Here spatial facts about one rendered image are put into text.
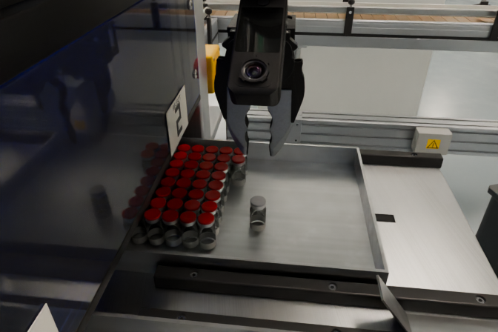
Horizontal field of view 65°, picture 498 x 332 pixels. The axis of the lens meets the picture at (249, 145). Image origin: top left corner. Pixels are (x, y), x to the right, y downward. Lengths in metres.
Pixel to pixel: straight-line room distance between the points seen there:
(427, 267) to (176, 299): 0.30
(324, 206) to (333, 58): 1.53
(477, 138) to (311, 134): 0.61
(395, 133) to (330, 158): 0.94
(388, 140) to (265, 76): 1.30
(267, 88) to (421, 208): 0.37
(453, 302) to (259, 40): 0.34
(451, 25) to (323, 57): 0.77
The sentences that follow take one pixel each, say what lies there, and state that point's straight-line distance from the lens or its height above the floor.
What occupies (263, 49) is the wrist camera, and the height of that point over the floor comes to 1.15.
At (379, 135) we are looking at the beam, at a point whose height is 0.50.
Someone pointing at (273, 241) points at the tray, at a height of 0.88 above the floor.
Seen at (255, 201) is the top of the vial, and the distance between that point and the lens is 0.52.
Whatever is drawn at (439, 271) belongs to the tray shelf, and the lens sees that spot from 0.55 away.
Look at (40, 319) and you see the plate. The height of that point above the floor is 1.05.
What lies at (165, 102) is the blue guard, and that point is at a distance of 0.47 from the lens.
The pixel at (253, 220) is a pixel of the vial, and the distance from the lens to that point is 0.53.
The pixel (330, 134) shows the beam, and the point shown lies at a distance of 1.58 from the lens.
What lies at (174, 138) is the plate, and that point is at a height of 1.01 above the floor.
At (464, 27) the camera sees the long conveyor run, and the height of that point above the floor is 0.92.
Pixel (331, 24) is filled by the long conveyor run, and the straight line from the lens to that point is 1.38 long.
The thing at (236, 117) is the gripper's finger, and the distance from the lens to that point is 0.44.
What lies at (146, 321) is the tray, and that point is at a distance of 0.43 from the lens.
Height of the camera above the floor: 1.26
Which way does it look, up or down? 32 degrees down
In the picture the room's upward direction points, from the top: straight up
